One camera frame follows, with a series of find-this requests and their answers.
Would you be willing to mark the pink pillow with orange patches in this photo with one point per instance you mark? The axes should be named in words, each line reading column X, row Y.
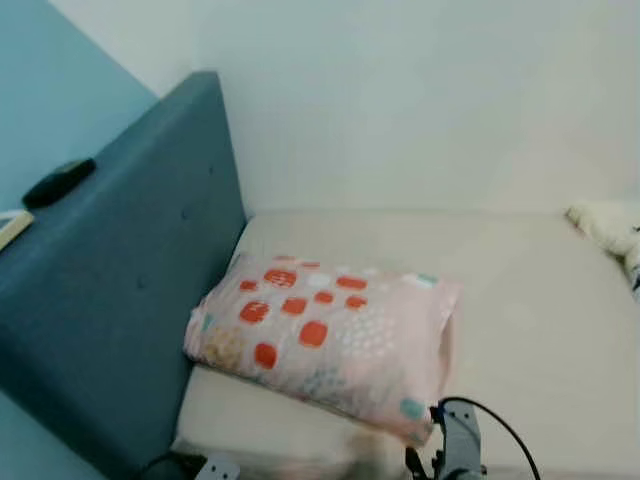
column 330, row 330

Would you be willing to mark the cream cartoon print blanket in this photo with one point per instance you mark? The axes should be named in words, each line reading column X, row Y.
column 610, row 225

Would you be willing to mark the beige sheeted bed mattress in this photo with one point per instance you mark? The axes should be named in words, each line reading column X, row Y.
column 540, row 330

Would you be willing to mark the dark blue padded headboard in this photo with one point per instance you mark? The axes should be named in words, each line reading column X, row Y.
column 100, row 280

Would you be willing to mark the black oval object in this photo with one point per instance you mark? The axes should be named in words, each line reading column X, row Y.
column 58, row 185

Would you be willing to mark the flat beige object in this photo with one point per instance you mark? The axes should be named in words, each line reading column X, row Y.
column 12, row 228

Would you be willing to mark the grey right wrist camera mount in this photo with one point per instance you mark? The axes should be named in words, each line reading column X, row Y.
column 462, row 445

